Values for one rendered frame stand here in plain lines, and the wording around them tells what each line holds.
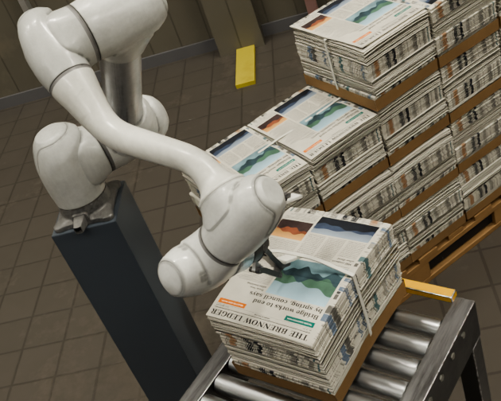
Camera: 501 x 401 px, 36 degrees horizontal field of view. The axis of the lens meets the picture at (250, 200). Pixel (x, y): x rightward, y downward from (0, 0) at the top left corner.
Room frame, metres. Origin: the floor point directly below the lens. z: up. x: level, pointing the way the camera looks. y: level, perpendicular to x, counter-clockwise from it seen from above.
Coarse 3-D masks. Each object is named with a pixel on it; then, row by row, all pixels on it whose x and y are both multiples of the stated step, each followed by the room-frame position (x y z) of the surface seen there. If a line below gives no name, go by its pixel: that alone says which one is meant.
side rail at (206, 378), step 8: (216, 352) 1.41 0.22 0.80; (224, 352) 1.40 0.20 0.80; (208, 360) 1.40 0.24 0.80; (216, 360) 1.39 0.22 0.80; (224, 360) 1.38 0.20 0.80; (208, 368) 1.37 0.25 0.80; (216, 368) 1.36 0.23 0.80; (224, 368) 1.36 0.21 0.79; (200, 376) 1.36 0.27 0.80; (208, 376) 1.35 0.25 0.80; (216, 376) 1.34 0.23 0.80; (240, 376) 1.39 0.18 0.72; (192, 384) 1.34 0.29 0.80; (200, 384) 1.33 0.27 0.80; (208, 384) 1.32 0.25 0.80; (192, 392) 1.32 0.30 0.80; (200, 392) 1.31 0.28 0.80; (208, 392) 1.31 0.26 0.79; (184, 400) 1.30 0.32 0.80; (192, 400) 1.29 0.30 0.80; (232, 400) 1.35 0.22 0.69
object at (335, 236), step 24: (288, 216) 1.53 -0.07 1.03; (312, 216) 1.50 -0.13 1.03; (336, 216) 1.47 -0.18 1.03; (288, 240) 1.44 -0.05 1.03; (312, 240) 1.41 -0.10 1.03; (336, 240) 1.38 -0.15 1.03; (360, 240) 1.35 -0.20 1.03; (384, 240) 1.35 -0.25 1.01; (360, 264) 1.27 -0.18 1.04; (384, 264) 1.33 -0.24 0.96; (384, 288) 1.32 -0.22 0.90
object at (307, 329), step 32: (224, 288) 1.36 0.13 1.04; (256, 288) 1.32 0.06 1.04; (288, 288) 1.28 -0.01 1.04; (320, 288) 1.24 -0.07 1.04; (224, 320) 1.27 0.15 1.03; (256, 320) 1.23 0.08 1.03; (288, 320) 1.20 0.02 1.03; (320, 320) 1.16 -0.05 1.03; (352, 320) 1.21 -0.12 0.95; (256, 352) 1.25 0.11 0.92; (288, 352) 1.17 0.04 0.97; (320, 352) 1.12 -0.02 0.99; (352, 352) 1.19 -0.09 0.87; (320, 384) 1.14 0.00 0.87
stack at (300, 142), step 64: (448, 64) 2.27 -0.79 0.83; (256, 128) 2.33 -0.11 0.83; (320, 128) 2.18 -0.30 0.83; (384, 128) 2.15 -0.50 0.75; (448, 128) 2.24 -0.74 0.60; (192, 192) 2.25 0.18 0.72; (320, 192) 2.04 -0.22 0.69; (384, 192) 2.12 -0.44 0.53; (448, 192) 2.23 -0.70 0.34; (448, 256) 2.23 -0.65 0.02
